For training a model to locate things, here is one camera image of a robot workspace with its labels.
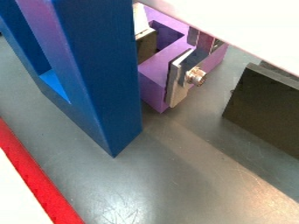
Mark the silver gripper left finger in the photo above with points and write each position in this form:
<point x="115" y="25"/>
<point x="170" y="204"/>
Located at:
<point x="145" y="34"/>

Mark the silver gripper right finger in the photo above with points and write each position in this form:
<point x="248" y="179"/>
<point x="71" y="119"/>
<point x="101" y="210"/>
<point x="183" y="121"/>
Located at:
<point x="190" y="66"/>

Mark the purple U-shaped block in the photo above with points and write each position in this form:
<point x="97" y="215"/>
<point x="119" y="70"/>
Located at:
<point x="171" y="44"/>

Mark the black angled fixture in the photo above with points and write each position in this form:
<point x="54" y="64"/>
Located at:
<point x="264" y="106"/>

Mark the red slotted board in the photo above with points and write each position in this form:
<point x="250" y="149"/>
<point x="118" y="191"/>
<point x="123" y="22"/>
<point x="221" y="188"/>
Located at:
<point x="45" y="190"/>

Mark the blue U-shaped block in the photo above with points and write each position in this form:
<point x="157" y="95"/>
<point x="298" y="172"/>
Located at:
<point x="77" y="46"/>

